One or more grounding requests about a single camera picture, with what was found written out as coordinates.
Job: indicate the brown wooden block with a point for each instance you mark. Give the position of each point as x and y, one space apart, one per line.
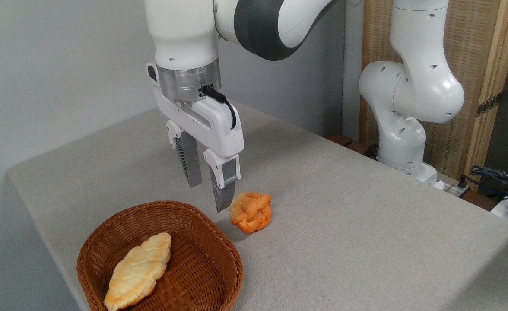
360 149
339 139

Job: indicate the round orange bread roll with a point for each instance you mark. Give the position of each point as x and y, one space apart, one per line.
250 212

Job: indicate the metal screen hinge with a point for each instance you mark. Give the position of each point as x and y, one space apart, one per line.
489 104

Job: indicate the brown wicker basket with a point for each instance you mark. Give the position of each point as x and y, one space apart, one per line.
202 263

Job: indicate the long pale braided bread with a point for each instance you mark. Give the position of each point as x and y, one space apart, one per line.
139 272

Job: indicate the black power plug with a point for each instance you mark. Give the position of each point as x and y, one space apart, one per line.
463 182

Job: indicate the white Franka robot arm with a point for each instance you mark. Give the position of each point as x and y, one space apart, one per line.
185 34

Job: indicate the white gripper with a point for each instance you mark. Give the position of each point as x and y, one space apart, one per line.
219 129

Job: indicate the wooden woven folding screen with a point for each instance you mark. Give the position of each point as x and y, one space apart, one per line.
474 43

